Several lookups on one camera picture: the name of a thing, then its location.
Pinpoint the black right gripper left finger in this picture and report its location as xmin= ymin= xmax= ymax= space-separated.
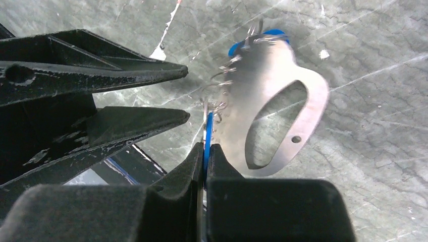
xmin=1 ymin=143 xmax=203 ymax=241

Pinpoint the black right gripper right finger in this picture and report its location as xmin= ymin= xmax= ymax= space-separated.
xmin=206 ymin=144 xmax=356 ymax=241

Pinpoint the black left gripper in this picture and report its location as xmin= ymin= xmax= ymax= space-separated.
xmin=0 ymin=29 xmax=191 ymax=218

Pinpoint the blue key tag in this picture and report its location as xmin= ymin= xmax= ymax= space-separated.
xmin=202 ymin=112 xmax=213 ymax=189
xmin=228 ymin=29 xmax=291 ymax=57

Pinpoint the metal key organizer plate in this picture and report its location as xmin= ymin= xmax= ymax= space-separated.
xmin=201 ymin=19 xmax=330 ymax=177

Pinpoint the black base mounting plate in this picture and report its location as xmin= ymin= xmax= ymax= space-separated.
xmin=91 ymin=145 xmax=167 ymax=186

